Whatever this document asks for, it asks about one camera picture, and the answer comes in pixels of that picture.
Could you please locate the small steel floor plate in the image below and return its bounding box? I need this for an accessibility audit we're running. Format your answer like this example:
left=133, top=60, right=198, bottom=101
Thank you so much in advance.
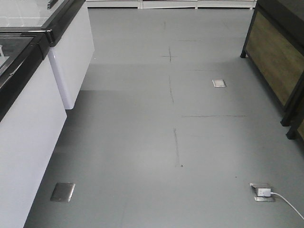
left=212, top=79, right=226, bottom=87

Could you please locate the steel floor socket cover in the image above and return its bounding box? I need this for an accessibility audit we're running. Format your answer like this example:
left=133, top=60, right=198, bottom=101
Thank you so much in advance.
left=50, top=182, right=75, bottom=202

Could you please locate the white chest freezer near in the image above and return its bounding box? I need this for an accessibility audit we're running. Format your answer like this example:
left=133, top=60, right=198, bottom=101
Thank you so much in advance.
left=0, top=33, right=67, bottom=228

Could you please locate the white chest freezer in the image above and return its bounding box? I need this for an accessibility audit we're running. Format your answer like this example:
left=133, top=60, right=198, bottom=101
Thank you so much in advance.
left=0, top=33, right=67, bottom=228
left=0, top=0, right=95, bottom=110

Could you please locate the white chest freezer far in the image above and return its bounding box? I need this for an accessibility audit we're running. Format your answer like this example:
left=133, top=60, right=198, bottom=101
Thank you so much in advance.
left=0, top=0, right=95, bottom=110

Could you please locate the white store shelf unit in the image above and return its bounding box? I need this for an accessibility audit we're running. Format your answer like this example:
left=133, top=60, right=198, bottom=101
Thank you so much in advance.
left=87, top=0, right=257, bottom=9

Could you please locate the open floor socket box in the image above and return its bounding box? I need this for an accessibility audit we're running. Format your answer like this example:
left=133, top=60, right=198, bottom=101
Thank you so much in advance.
left=249, top=183, right=275, bottom=202

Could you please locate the wooden display stand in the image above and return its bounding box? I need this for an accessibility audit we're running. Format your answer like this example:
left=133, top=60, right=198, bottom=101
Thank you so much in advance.
left=240, top=0, right=304, bottom=140

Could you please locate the white power plug cable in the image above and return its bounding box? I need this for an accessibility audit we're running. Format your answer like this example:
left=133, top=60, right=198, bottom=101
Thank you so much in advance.
left=258, top=188, right=304, bottom=222

